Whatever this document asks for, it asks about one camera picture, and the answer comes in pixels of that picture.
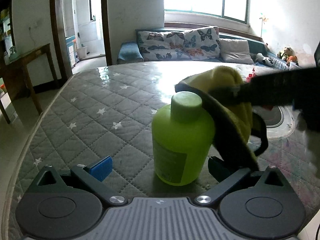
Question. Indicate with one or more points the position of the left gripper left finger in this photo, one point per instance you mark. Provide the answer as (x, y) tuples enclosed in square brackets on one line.
[(90, 178)]

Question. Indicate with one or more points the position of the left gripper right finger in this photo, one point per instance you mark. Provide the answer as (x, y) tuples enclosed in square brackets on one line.
[(228, 178)]

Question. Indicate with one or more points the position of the yellow grey cleaning cloth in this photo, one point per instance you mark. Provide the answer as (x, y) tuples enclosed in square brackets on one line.
[(233, 120)]

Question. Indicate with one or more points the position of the green plastic bottle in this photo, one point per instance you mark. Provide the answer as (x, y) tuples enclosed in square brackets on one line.
[(182, 134)]

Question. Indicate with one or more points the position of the plush teddy bear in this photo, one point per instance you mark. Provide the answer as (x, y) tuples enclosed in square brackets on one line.
[(288, 55)]

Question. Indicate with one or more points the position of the round induction cooktop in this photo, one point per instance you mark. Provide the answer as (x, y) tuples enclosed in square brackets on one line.
[(279, 121)]

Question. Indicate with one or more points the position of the grey quilted star tablecloth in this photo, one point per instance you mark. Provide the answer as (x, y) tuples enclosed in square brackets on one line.
[(108, 112)]

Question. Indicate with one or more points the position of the black white plush toy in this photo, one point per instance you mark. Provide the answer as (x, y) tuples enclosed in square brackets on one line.
[(260, 58)]

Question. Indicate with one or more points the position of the red plastic bag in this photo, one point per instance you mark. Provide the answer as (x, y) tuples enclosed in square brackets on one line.
[(251, 75)]

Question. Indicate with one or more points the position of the white cushion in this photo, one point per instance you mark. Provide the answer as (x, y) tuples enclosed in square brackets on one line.
[(235, 51)]

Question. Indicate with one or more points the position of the colourful pinwheel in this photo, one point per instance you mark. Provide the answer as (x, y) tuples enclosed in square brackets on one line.
[(263, 20)]

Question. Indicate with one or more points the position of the teal sofa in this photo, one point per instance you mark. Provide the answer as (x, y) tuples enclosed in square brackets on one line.
[(129, 52)]

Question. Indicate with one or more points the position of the dark wooden side table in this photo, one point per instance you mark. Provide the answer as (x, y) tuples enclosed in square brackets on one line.
[(16, 77)]

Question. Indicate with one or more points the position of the white bucket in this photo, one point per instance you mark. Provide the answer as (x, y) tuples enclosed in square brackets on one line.
[(82, 52)]

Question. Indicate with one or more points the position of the blue white cabinet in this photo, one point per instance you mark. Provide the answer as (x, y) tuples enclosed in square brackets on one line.
[(71, 51)]

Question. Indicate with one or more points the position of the large butterfly print pillow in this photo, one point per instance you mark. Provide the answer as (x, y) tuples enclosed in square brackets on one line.
[(161, 46)]

